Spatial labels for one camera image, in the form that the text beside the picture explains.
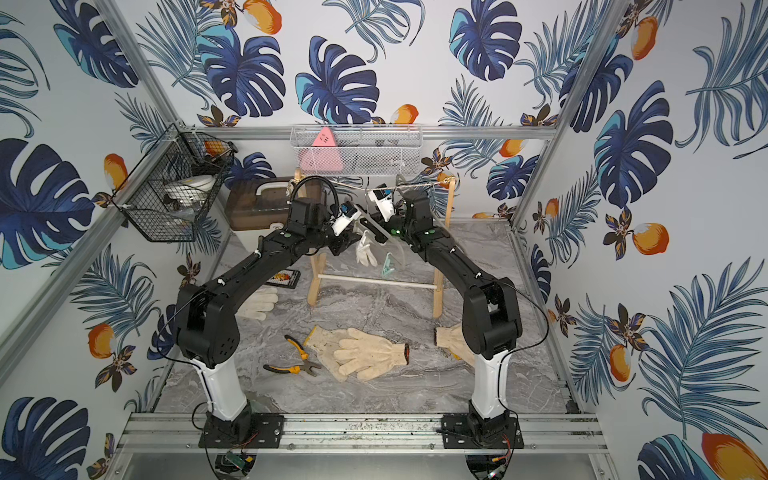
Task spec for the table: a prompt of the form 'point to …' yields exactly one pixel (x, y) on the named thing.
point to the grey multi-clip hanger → (370, 228)
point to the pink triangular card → (323, 156)
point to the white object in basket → (192, 190)
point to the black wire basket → (177, 155)
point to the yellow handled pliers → (306, 365)
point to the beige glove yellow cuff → (325, 342)
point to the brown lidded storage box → (263, 203)
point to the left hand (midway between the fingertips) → (353, 225)
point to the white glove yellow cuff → (364, 255)
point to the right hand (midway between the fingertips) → (364, 217)
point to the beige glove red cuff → (369, 356)
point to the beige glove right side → (453, 338)
